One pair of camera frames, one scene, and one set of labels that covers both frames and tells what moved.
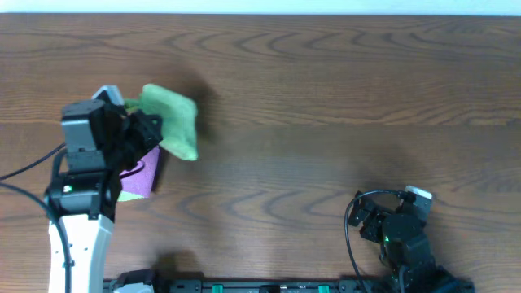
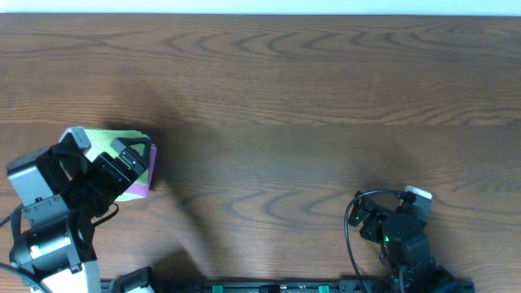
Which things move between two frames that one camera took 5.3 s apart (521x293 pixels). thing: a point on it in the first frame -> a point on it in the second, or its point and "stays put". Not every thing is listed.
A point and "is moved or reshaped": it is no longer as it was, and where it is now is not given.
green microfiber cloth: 178,115 is moved or reshaped
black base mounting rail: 297,286 stays put
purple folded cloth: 140,182 stays put
